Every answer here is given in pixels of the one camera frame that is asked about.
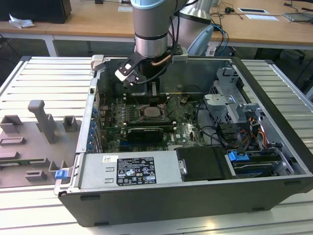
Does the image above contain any white framed desk cable port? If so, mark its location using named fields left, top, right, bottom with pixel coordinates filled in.
left=238, top=7, right=267, bottom=14

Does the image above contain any black plastic shroud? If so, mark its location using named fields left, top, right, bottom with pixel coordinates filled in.
left=176, top=146, right=229, bottom=182

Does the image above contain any wooden desk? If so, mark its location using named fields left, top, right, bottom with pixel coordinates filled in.
left=0, top=0, right=313, bottom=58

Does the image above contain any grey power supply with label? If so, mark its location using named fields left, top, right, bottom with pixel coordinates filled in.
left=78, top=149, right=189, bottom=190

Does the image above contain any grey parts rack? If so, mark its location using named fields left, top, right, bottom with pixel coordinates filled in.
left=0, top=99, right=83, bottom=189

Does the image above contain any green motherboard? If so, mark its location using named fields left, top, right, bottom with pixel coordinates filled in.
left=97, top=93, right=217, bottom=154

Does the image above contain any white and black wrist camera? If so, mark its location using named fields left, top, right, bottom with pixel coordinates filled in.
left=114, top=52, right=140, bottom=88

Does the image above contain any hard disk in blue carrier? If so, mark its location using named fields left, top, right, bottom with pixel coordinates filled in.
left=226, top=149, right=282, bottom=179

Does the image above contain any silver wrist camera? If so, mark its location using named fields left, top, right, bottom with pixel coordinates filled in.
left=171, top=46, right=189, bottom=65

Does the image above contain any metal socket cover frame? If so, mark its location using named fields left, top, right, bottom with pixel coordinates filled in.
left=158, top=104, right=172, bottom=118

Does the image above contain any black RAM slot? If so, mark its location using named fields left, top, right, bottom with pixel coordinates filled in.
left=125, top=122, right=177, bottom=126
left=126, top=126, right=178, bottom=130
left=125, top=124, right=177, bottom=128
left=126, top=120, right=177, bottom=124

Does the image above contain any white paper sheet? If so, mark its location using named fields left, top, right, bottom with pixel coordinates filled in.
left=245, top=14, right=279, bottom=22

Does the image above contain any open black PC case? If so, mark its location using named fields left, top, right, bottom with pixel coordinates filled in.
left=55, top=55, right=313, bottom=227

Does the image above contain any crumpled white paper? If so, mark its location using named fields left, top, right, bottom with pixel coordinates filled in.
left=8, top=13, right=35, bottom=29

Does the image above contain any CPU socket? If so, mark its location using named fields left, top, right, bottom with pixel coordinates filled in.
left=135, top=102, right=173, bottom=123

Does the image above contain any silver CPU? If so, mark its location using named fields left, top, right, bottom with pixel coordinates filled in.
left=143, top=107, right=160, bottom=118

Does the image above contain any grey flat tray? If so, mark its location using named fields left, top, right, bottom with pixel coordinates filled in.
left=282, top=11, right=313, bottom=24

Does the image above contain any grey metal disk bay cage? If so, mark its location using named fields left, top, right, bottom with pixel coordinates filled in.
left=204, top=67, right=266, bottom=128

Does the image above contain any orange and yellow wire bundle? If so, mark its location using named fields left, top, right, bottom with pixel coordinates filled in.
left=246, top=117, right=268, bottom=147

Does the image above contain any pale blue teach pendant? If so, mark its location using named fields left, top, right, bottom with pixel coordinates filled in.
left=187, top=24, right=215, bottom=57

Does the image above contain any black graphics card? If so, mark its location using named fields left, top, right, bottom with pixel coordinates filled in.
left=126, top=126, right=165, bottom=143

